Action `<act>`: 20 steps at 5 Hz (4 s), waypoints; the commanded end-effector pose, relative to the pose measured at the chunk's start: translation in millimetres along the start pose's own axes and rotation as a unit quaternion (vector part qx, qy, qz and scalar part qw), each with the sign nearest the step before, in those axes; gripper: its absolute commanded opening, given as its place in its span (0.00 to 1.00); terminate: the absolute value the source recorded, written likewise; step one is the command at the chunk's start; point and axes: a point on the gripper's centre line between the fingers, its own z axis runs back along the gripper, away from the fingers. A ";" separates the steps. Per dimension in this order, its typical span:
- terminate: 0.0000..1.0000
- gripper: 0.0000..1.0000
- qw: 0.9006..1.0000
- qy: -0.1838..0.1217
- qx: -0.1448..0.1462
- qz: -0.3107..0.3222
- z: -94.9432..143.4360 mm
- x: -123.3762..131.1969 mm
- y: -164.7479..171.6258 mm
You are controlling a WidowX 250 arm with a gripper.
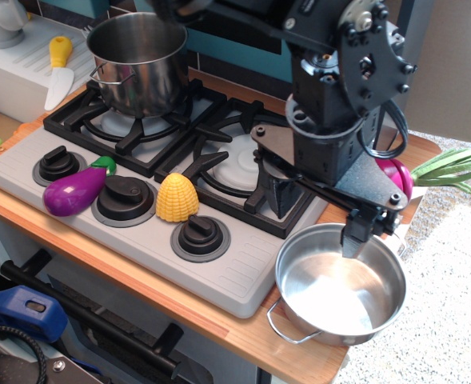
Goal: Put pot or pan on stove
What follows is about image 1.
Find tall steel stock pot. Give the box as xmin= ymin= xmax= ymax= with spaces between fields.
xmin=86 ymin=12 xmax=189 ymax=118

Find black left stove knob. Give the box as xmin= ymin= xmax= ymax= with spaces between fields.
xmin=32 ymin=146 xmax=87 ymax=186

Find black oven door handle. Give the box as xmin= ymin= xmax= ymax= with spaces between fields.
xmin=0 ymin=249 xmax=183 ymax=379

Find black right stove knob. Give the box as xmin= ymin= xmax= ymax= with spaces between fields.
xmin=170 ymin=214 xmax=231 ymax=263

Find black left burner grate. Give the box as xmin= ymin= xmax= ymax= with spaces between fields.
xmin=43 ymin=79 xmax=227 ymax=178

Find cardboard panel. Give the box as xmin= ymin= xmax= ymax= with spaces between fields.
xmin=386 ymin=1 xmax=471 ymax=142

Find black right burner grate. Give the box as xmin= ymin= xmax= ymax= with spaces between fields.
xmin=154 ymin=98 xmax=319 ymax=238

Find yellow handled toy knife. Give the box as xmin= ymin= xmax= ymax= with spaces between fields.
xmin=44 ymin=36 xmax=74 ymax=111

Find grey toy faucet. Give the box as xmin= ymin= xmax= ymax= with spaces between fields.
xmin=0 ymin=0 xmax=29 ymax=49

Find black burner grate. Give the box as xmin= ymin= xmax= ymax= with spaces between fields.
xmin=154 ymin=98 xmax=319 ymax=238
xmin=43 ymin=79 xmax=227 ymax=178

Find grey toy stove top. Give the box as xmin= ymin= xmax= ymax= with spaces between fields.
xmin=0 ymin=125 xmax=325 ymax=318

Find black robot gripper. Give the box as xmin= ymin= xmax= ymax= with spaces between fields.
xmin=250 ymin=98 xmax=407 ymax=258

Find blue plastic clamp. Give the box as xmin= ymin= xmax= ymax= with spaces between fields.
xmin=0 ymin=286 xmax=68 ymax=343

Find small shallow steel pot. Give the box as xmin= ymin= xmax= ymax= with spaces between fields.
xmin=266 ymin=223 xmax=407 ymax=346

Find yellow toy corn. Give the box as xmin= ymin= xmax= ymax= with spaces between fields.
xmin=156 ymin=173 xmax=199 ymax=222

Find purple toy eggplant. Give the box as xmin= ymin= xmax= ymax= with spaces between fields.
xmin=42 ymin=156 xmax=117 ymax=217

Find magenta toy radish green leaves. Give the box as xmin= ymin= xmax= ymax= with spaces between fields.
xmin=373 ymin=147 xmax=471 ymax=205

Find black stove knob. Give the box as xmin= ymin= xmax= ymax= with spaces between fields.
xmin=170 ymin=214 xmax=231 ymax=263
xmin=32 ymin=146 xmax=87 ymax=186
xmin=91 ymin=176 xmax=157 ymax=228

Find white toy sink unit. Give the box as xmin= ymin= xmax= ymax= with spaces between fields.
xmin=0 ymin=15 xmax=94 ymax=122

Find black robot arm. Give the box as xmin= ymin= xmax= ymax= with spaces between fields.
xmin=151 ymin=1 xmax=416 ymax=258

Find black braided cable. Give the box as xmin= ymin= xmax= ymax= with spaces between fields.
xmin=0 ymin=324 xmax=47 ymax=384

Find black middle stove knob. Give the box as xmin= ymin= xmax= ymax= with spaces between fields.
xmin=91 ymin=176 xmax=157 ymax=228

